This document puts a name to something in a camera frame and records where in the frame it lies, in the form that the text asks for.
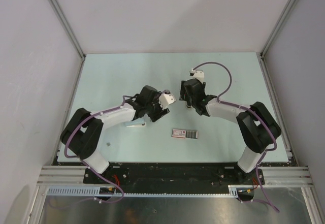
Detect light blue stapler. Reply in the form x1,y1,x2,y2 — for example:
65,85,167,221
124,118,146,127

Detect right aluminium frame post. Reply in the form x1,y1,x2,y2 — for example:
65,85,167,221
259,0,309,57

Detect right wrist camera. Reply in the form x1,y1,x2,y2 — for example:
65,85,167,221
189,69,205,83

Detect aluminium frame post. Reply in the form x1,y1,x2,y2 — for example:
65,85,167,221
37,0,86,58
259,0,309,57

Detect left aluminium frame post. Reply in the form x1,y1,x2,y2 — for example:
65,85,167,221
37,0,86,58

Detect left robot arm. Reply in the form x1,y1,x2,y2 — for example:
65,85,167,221
60,85,176,183

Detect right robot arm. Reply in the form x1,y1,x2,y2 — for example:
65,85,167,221
180,78,282,184

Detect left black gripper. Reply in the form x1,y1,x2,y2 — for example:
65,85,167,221
145,92,169,122

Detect red staple box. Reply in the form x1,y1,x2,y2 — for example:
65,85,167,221
171,129,199,139

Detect grey cable duct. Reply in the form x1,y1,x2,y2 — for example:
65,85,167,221
47,185,239,198

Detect black staple remover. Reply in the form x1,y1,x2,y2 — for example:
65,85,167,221
186,100,191,109

